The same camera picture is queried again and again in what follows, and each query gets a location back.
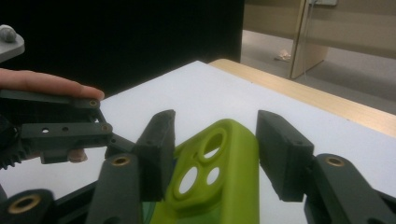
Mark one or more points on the green phone case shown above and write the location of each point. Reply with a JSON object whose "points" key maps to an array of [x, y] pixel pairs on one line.
{"points": [[236, 174]]}

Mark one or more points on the black curtain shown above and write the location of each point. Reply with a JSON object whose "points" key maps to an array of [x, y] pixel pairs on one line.
{"points": [[124, 31]]}

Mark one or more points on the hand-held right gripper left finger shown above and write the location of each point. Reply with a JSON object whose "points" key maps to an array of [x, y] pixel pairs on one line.
{"points": [[155, 155]]}

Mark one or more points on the crumpled paper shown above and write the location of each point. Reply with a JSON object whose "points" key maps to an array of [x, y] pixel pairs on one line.
{"points": [[283, 55]]}

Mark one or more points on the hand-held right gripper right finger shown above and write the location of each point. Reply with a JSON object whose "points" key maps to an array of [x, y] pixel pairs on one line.
{"points": [[283, 155]]}

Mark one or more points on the long wooden desk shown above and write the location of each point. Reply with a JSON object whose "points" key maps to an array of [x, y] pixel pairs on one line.
{"points": [[348, 31]]}

